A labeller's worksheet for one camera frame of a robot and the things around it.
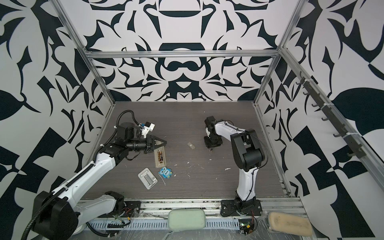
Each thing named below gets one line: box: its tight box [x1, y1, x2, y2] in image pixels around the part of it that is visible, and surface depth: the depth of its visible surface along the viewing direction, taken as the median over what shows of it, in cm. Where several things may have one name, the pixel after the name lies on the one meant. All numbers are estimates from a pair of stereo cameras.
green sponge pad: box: [167, 208, 206, 231], surface depth 70 cm
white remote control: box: [154, 146, 167, 168], surface depth 71 cm
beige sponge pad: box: [268, 211, 313, 237], surface depth 69 cm
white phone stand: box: [137, 167, 158, 190], surface depth 85 cm
